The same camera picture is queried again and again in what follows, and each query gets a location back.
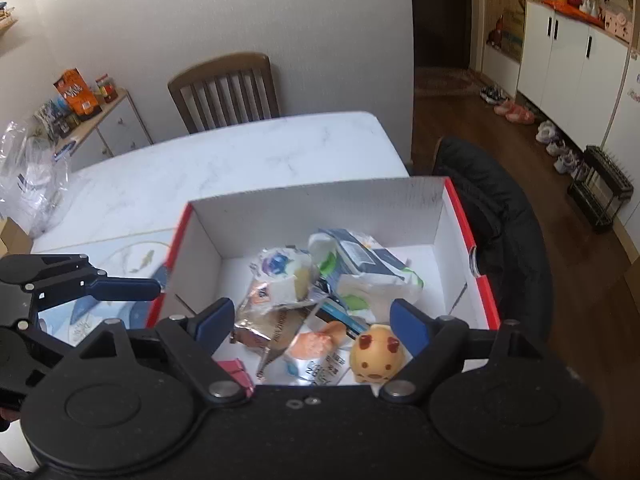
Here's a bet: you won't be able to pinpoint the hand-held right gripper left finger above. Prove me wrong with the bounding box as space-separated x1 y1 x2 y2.
64 297 248 406

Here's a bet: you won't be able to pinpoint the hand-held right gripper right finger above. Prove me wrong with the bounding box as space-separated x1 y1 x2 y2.
379 298 568 406

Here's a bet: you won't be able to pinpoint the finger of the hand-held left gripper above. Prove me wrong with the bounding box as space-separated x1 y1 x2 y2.
15 316 88 361
0 254 162 323

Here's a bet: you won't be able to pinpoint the orange spotted toy figure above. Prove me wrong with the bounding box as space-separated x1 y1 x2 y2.
349 324 408 386

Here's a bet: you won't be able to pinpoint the red block pack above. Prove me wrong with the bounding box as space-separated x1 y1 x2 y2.
215 357 257 392

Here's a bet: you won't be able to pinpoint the brown snack packet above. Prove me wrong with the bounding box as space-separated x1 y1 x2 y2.
231 305 313 378

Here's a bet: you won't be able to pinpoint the white and blue bag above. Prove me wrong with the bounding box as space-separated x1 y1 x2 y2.
307 229 426 311

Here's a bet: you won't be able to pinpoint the blueberry cake packet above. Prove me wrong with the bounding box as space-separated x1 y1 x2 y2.
249 246 322 308

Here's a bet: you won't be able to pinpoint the pink cake packet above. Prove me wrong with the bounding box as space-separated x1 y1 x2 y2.
282 320 351 387

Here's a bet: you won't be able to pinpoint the red cardboard box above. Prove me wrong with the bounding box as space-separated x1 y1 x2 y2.
146 176 502 391

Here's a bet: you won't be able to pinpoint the white marble desktop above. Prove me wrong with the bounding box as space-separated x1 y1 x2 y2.
30 111 412 346

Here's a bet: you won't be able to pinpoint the small brown cardboard box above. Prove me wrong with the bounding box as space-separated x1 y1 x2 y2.
0 217 33 256

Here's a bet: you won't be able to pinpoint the black jacket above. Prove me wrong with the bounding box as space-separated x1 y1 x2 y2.
432 136 548 343

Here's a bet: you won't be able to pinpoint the clear plastic bag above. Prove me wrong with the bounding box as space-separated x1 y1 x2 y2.
0 120 71 238

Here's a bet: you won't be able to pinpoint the small white side cabinet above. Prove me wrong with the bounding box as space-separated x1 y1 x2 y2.
50 89 153 171

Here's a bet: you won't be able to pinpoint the red lidded jar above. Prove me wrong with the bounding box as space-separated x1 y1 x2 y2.
95 75 118 103

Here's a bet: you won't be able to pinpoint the orange snack bag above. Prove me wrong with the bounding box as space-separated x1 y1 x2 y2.
54 67 103 121

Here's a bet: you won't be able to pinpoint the white shoes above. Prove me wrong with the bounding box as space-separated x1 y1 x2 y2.
536 120 583 176

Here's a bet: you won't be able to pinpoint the pink slippers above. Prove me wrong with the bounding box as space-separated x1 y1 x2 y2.
494 100 536 125

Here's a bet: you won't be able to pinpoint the black spiked rack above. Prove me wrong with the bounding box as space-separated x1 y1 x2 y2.
567 145 636 233

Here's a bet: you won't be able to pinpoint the brown wooden chair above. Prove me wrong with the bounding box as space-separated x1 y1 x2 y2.
167 52 281 134

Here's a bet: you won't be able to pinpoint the patterned door rug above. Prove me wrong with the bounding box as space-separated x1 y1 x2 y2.
414 66 486 98

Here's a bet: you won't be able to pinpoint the white cabinet with stickers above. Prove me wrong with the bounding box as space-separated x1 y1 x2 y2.
600 50 640 261

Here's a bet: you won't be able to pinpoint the white lower cabinet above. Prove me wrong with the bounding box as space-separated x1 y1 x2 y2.
517 0 632 151

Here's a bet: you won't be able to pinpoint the printed carton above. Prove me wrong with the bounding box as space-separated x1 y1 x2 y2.
500 7 526 63

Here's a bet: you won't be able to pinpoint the dark wooden door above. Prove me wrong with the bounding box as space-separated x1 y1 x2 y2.
410 0 473 68

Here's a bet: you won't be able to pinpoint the orange cloth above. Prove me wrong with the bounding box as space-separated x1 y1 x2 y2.
542 0 606 26

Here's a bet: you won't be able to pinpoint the pink box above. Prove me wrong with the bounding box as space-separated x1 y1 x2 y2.
604 10 632 41

